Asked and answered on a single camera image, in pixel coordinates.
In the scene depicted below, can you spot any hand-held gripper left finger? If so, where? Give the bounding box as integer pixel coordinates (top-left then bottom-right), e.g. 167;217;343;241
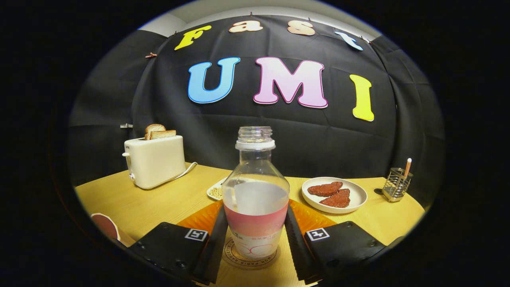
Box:
127;199;228;285

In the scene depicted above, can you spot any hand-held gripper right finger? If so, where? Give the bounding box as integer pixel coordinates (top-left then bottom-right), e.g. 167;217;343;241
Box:
284;199;405;285

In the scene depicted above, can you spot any round wooden coaster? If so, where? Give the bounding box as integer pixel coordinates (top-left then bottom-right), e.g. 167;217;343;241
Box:
222;235;282;268

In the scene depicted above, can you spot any clear juice bottle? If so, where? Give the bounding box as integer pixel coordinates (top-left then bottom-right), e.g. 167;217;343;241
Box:
222;126;290;260

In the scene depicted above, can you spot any cream cup with wooden handle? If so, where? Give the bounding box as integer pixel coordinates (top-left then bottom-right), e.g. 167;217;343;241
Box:
90;213;136;248

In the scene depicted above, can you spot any white divided bean dish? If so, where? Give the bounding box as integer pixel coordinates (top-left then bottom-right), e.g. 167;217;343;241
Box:
206;177;228;201

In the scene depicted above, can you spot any red meat slice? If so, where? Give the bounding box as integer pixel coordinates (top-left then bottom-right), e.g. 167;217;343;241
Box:
307;182;343;197
320;189;351;208

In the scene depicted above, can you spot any wooden table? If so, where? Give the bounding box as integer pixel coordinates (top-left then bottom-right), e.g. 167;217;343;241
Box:
75;161;426;287

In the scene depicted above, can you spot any round white plate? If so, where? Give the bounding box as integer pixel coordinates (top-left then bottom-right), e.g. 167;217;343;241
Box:
301;177;368;214

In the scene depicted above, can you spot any cream toaster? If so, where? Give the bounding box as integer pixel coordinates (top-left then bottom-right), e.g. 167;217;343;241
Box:
122;135;186;190

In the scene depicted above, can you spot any black backdrop cloth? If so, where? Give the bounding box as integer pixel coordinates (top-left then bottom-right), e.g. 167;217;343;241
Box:
68;15;445;200

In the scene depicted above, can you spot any metal utensil holder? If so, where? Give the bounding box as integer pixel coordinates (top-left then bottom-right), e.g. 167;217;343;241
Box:
382;167;414;202

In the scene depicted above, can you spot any white toaster cable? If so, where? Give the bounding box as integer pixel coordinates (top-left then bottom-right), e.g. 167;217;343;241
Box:
171;161;198;182

